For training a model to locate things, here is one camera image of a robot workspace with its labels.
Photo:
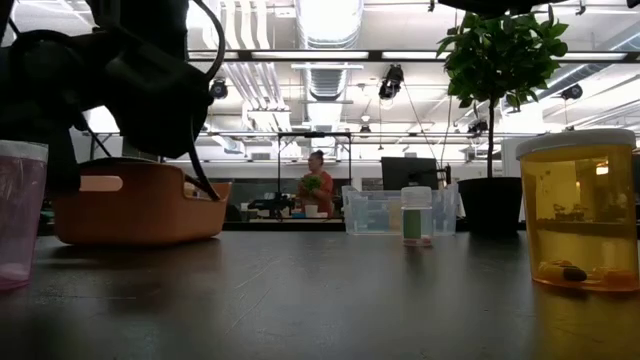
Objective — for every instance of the black computer monitor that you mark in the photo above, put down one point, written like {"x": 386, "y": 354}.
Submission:
{"x": 410, "y": 173}

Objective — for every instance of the silver ventilation duct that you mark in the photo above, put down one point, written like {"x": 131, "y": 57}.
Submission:
{"x": 327, "y": 50}

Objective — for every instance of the clear plastic bin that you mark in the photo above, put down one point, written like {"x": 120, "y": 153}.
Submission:
{"x": 360, "y": 220}

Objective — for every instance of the clear pill bottle green label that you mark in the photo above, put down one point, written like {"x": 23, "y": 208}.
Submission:
{"x": 416, "y": 215}

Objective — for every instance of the amber pill bottle white cap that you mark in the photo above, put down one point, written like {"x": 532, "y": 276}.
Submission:
{"x": 580, "y": 210}

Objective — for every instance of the black aluminium table frame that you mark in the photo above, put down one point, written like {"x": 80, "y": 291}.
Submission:
{"x": 350, "y": 55}

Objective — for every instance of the small green plant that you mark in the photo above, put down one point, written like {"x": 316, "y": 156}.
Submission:
{"x": 311, "y": 182}

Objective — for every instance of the potted green tree black pot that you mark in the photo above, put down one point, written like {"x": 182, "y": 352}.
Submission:
{"x": 492, "y": 205}

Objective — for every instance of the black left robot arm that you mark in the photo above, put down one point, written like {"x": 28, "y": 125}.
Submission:
{"x": 40, "y": 75}

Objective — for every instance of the person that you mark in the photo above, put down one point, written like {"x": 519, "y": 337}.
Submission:
{"x": 322, "y": 185}

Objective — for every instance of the black ceiling spotlight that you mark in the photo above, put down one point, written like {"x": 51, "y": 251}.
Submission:
{"x": 571, "y": 92}
{"x": 391, "y": 82}
{"x": 218, "y": 89}

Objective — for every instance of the orange plastic bin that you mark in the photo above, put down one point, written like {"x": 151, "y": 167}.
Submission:
{"x": 140, "y": 210}

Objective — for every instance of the black camera rig frame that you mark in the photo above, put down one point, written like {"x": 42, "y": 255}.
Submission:
{"x": 280, "y": 165}

